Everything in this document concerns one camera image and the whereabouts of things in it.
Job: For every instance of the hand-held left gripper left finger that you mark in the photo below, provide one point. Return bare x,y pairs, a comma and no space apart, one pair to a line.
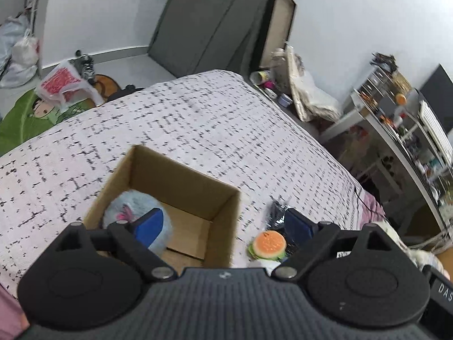
150,225

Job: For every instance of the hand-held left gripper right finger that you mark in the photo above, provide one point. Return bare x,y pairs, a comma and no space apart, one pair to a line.
296,227

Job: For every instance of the black crinkled packet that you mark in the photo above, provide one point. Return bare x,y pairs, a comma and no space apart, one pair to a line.
278,216

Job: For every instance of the burger plush toy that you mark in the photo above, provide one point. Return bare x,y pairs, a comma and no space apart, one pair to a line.
270,242

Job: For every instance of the blue fluffy plush toy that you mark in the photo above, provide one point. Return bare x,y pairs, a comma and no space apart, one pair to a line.
122,203

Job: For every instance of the brown cardboard box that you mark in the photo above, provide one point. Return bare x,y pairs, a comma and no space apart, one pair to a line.
198,187

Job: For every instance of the pink bed sheet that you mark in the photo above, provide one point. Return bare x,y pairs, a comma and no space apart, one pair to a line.
371,207

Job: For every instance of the white black-patterned blanket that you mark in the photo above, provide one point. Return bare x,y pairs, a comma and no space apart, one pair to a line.
198,120

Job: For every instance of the small blue white box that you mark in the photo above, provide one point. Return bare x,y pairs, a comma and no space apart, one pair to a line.
285,100

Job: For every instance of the white desk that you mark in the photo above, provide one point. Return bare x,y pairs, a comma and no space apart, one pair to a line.
393,141

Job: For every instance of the clear plastic bag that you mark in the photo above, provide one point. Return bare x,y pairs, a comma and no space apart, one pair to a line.
320,95

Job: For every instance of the patterned tote bag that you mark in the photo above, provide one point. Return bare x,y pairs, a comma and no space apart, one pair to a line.
295,88

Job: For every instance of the orange round mat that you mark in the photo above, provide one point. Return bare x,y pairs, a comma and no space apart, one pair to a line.
108,86

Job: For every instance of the pink small item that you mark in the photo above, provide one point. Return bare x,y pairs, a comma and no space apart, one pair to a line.
269,85

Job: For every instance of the white keyboard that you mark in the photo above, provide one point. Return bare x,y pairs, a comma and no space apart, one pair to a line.
434,131

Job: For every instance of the grey drawer organizer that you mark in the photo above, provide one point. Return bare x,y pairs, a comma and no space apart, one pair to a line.
373,86

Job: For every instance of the orange ball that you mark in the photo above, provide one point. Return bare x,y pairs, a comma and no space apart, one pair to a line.
401,98

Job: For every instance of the red and white plastic bag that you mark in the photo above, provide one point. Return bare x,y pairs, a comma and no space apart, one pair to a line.
58,81

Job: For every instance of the grey sneakers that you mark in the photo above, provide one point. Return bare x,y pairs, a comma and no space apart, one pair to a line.
86,65

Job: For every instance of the woven basket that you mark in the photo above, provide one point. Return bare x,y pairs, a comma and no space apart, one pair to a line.
401,81

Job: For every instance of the black monitor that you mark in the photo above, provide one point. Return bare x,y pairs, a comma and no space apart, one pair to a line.
439,88

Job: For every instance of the black framed board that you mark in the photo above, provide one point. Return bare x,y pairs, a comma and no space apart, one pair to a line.
278,28

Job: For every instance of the grey door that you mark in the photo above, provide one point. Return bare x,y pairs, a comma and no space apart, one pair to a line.
198,17

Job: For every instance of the grey plastic bag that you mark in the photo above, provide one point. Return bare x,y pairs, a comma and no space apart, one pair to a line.
10,32

